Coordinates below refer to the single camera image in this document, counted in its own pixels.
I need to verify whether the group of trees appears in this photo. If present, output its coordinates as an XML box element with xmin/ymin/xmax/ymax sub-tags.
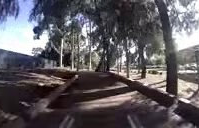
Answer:
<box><xmin>30</xmin><ymin>0</ymin><xmax>161</xmax><ymax>80</ymax></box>

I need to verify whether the grey paved path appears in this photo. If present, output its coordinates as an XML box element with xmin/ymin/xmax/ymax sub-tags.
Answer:
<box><xmin>6</xmin><ymin>70</ymin><xmax>199</xmax><ymax>128</ymax></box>

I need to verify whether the timber path edging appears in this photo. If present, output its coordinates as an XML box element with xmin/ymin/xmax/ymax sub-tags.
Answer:
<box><xmin>22</xmin><ymin>74</ymin><xmax>80</xmax><ymax>122</ymax></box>

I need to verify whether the dark raised path kerb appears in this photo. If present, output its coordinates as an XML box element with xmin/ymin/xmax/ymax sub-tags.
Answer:
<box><xmin>109</xmin><ymin>71</ymin><xmax>199</xmax><ymax>127</ymax></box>

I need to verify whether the robot's own part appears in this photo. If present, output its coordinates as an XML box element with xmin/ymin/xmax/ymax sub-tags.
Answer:
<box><xmin>59</xmin><ymin>114</ymin><xmax>76</xmax><ymax>128</ymax></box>
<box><xmin>126</xmin><ymin>114</ymin><xmax>143</xmax><ymax>128</ymax></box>

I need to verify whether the tall tree beside kerb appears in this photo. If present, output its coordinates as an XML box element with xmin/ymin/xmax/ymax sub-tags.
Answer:
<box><xmin>153</xmin><ymin>0</ymin><xmax>199</xmax><ymax>97</ymax></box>

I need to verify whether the pale dirt ground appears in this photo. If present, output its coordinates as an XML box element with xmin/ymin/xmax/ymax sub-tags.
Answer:
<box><xmin>133</xmin><ymin>69</ymin><xmax>199</xmax><ymax>111</ymax></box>

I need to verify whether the leaf-strewn bare dirt ground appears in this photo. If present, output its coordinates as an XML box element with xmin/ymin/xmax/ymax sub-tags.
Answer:
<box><xmin>0</xmin><ymin>68</ymin><xmax>78</xmax><ymax>128</ymax></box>

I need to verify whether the building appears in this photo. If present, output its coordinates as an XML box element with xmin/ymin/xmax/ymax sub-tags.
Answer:
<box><xmin>178</xmin><ymin>41</ymin><xmax>199</xmax><ymax>73</ymax></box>

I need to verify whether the dark long wall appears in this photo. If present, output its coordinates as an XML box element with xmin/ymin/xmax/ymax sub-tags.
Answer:
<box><xmin>0</xmin><ymin>45</ymin><xmax>59</xmax><ymax>70</ymax></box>

